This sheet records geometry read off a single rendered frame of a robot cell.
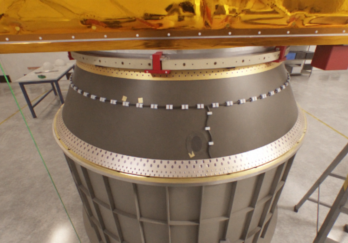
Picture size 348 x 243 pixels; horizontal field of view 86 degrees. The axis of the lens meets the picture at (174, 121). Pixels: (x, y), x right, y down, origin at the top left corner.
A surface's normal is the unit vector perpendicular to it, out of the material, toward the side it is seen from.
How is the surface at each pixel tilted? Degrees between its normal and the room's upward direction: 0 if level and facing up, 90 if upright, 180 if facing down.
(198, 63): 90
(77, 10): 93
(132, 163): 43
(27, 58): 90
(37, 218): 0
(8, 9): 100
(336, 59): 90
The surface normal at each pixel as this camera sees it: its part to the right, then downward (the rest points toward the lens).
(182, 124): -0.01, 0.02
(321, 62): -1.00, 0.05
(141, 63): -0.22, 0.47
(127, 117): -0.29, 0.00
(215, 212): 0.20, 0.47
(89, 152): -0.36, -0.35
